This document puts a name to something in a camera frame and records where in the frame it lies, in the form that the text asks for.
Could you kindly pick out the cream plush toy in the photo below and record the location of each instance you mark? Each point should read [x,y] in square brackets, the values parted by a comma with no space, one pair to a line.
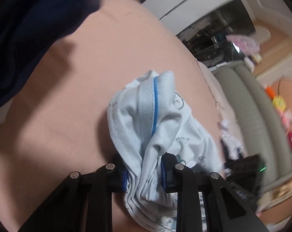
[253,59]

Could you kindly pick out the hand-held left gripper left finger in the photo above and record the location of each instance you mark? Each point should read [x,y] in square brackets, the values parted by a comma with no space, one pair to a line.
[124,182]

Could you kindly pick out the beige waffle pillow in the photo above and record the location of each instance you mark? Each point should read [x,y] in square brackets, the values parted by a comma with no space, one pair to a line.
[208,82]
[221,111]

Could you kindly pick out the navy garment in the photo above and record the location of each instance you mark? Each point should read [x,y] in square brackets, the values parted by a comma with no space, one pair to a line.
[27,29]

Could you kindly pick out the yellow plush toy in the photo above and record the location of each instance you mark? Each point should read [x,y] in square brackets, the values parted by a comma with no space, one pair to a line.
[280,102]

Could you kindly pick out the light blue printed pajama top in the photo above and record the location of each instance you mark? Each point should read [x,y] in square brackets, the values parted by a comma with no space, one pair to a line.
[141,116]

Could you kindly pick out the white lacy cloth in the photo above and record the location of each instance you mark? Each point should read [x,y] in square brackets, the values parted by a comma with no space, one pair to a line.
[229,137]

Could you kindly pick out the grey-green padded headboard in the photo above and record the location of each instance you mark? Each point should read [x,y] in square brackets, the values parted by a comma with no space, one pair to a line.
[257,113]

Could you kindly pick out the glass door wardrobe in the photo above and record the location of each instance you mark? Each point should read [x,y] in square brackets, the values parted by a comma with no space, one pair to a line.
[213,33]

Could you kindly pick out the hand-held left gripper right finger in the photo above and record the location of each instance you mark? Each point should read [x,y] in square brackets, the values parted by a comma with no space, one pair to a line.
[164,178]

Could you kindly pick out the orange carrot plush toy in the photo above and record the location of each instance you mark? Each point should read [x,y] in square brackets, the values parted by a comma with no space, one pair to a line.
[269,91]

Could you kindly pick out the pink printed umbrella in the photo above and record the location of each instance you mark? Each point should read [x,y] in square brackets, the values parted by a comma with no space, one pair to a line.
[243,43]

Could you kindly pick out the pink and white plush toy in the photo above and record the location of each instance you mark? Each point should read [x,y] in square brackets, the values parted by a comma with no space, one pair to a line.
[287,117]

